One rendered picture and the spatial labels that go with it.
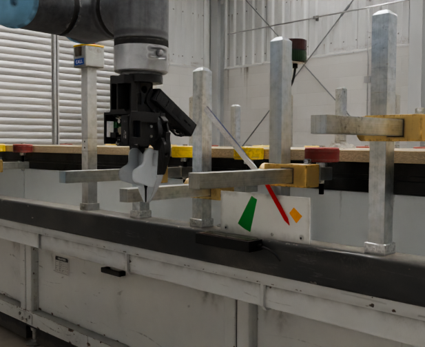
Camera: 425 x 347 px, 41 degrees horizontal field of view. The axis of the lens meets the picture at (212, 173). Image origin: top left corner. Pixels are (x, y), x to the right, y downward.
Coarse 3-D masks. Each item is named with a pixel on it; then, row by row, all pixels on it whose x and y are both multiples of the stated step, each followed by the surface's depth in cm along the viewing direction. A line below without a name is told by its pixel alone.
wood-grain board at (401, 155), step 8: (40, 152) 240; (48, 152) 235; (56, 152) 230; (64, 152) 226; (72, 152) 222; (80, 152) 218; (104, 152) 207; (112, 152) 204; (120, 152) 201; (128, 152) 198; (216, 152) 168; (224, 152) 166; (232, 152) 164; (264, 152) 156; (296, 152) 148; (344, 152) 138; (352, 152) 137; (360, 152) 135; (368, 152) 134; (400, 152) 128; (408, 152) 127; (416, 152) 126; (424, 152) 124; (344, 160) 138; (352, 160) 137; (360, 160) 135; (368, 160) 134; (400, 160) 128; (408, 160) 127; (416, 160) 126; (424, 160) 124
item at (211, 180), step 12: (324, 168) 133; (192, 180) 106; (204, 180) 105; (216, 180) 108; (228, 180) 110; (240, 180) 112; (252, 180) 115; (264, 180) 118; (276, 180) 120; (288, 180) 123
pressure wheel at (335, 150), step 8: (304, 152) 135; (312, 152) 132; (320, 152) 131; (328, 152) 131; (336, 152) 132; (312, 160) 132; (320, 160) 131; (328, 160) 131; (336, 160) 132; (320, 184) 135; (320, 192) 135
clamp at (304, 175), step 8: (264, 168) 130; (272, 168) 128; (280, 168) 127; (288, 168) 125; (296, 168) 124; (304, 168) 122; (312, 168) 124; (296, 176) 124; (304, 176) 122; (312, 176) 124; (280, 184) 127; (288, 184) 125; (296, 184) 124; (304, 184) 122; (312, 184) 124
